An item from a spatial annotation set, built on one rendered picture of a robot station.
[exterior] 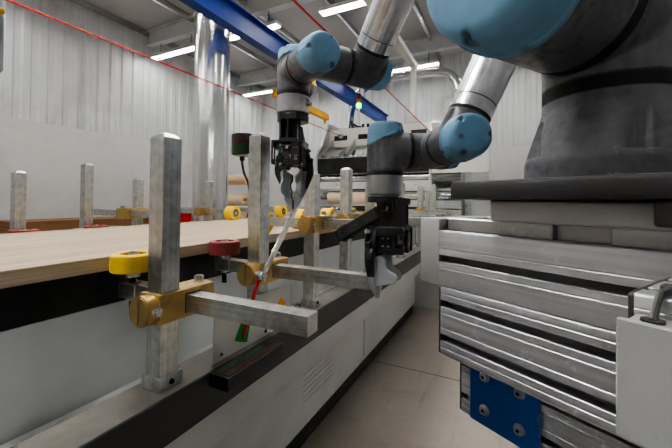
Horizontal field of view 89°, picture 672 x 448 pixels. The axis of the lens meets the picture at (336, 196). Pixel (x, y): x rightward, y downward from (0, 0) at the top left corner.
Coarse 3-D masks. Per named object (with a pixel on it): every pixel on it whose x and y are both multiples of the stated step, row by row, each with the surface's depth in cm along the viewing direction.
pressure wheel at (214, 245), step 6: (216, 240) 91; (222, 240) 90; (228, 240) 93; (234, 240) 91; (210, 246) 88; (216, 246) 87; (222, 246) 87; (228, 246) 87; (234, 246) 88; (210, 252) 88; (216, 252) 87; (222, 252) 87; (228, 252) 87; (234, 252) 88; (222, 258) 89; (228, 258) 90; (222, 276) 90; (222, 282) 90
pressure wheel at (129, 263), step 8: (112, 256) 65; (120, 256) 65; (128, 256) 65; (136, 256) 65; (144, 256) 66; (112, 264) 65; (120, 264) 64; (128, 264) 65; (136, 264) 65; (144, 264) 66; (112, 272) 65; (120, 272) 64; (128, 272) 65; (136, 272) 65; (144, 272) 66
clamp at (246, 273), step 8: (248, 264) 77; (256, 264) 78; (264, 264) 79; (272, 264) 82; (240, 272) 77; (248, 272) 76; (272, 272) 82; (240, 280) 77; (248, 280) 76; (272, 280) 82
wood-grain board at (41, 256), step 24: (288, 216) 243; (0, 240) 91; (24, 240) 92; (48, 240) 92; (72, 240) 93; (96, 240) 94; (120, 240) 94; (144, 240) 95; (192, 240) 96; (240, 240) 102; (0, 264) 59; (24, 264) 59; (48, 264) 59; (72, 264) 62; (96, 264) 66; (0, 288) 53
